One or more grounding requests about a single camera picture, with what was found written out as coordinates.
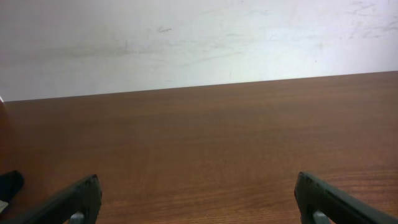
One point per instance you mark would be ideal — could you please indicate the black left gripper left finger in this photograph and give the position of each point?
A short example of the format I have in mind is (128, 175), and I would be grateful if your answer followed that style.
(82, 197)

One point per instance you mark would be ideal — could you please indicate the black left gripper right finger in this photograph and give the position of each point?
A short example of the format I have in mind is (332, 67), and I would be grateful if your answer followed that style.
(320, 202)

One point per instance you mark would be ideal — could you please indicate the black folded garment in pile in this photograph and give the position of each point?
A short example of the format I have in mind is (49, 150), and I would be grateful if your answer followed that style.
(11, 183)

